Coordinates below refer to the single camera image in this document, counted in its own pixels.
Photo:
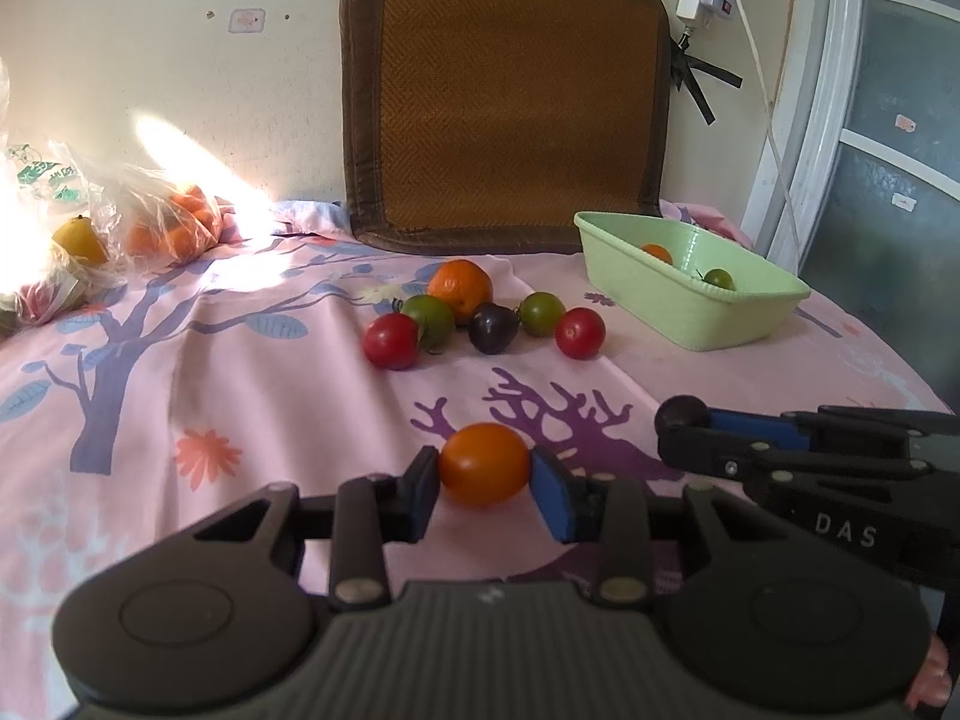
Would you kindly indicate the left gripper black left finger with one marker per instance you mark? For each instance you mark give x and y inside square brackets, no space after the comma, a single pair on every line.
[231,605]

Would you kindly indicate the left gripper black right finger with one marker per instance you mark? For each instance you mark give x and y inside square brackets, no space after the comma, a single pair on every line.
[754,607]

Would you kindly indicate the orange round tomato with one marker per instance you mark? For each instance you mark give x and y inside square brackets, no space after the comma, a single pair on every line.
[484,464]

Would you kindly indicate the small orange tomato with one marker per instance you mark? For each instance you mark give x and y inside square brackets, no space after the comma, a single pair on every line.
[658,252]

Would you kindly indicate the red tomato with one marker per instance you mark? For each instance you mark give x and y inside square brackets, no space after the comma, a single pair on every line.
[580,333]
[391,342]

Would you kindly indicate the green tomato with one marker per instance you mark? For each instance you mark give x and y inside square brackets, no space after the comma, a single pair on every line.
[539,314]
[435,319]
[719,278]

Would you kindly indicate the dark purple tomato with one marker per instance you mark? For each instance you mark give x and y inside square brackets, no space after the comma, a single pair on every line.
[492,328]

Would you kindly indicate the orange tangerine with wrinkled skin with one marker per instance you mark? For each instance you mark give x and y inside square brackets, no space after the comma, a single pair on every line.
[463,286]

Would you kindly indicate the person's right hand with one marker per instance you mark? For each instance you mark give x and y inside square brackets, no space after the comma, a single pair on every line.
[933,685]

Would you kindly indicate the green tomato in basin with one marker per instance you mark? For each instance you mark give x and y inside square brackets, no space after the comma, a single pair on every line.
[719,278]

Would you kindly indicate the pink floral tablecloth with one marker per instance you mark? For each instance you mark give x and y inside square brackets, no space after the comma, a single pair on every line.
[164,400]

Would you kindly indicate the light green plastic basin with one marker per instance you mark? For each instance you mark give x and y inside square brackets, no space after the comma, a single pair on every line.
[672,299]

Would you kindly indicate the white framed glass door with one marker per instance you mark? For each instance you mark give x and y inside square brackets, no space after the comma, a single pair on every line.
[872,221]

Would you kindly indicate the plastic bag of oranges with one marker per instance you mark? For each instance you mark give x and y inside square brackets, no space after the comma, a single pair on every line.
[147,222]

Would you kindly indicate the yellow pear fruit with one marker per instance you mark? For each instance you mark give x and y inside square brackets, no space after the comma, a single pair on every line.
[77,238]

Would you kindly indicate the white plastic bag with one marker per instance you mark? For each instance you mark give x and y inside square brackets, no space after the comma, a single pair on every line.
[41,189]

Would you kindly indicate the brown woven seat cushion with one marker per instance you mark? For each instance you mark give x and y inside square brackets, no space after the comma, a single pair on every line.
[486,126]

